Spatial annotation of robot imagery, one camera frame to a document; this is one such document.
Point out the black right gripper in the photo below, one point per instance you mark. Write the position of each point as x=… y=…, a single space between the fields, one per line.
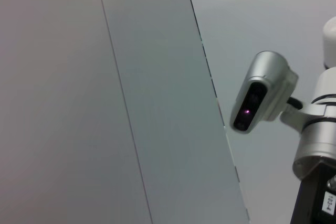
x=312 y=203

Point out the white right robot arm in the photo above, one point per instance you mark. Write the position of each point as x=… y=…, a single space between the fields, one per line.
x=315 y=140

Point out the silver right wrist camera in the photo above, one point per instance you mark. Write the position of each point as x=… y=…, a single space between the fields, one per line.
x=267 y=77

